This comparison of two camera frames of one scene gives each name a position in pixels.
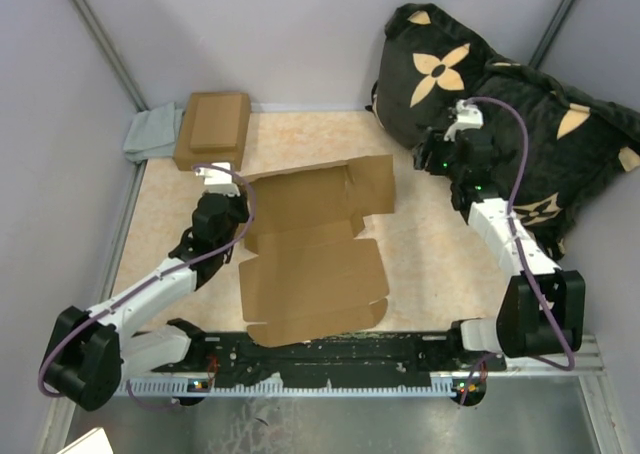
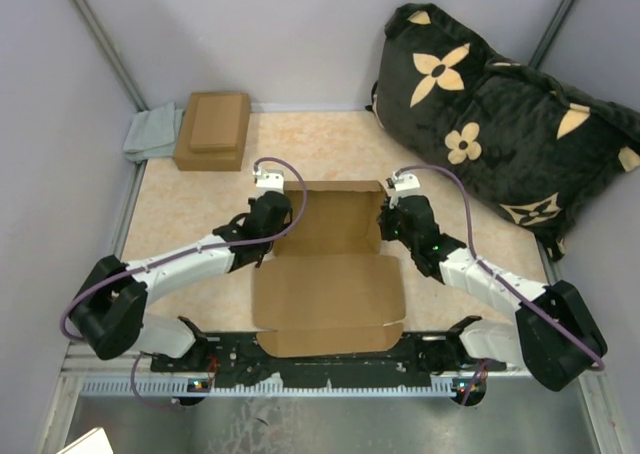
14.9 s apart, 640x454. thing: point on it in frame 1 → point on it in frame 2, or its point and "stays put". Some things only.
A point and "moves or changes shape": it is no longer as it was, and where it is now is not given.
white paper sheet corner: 94,442 stays put
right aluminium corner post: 559,18 stays put
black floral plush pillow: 549,145 stays put
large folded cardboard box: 185,159 stays put
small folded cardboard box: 216,124 stays put
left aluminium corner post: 102,40 stays put
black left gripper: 241,202 → 254,200
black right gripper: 433,143 → 383,219
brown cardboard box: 312,276 moves or changes shape
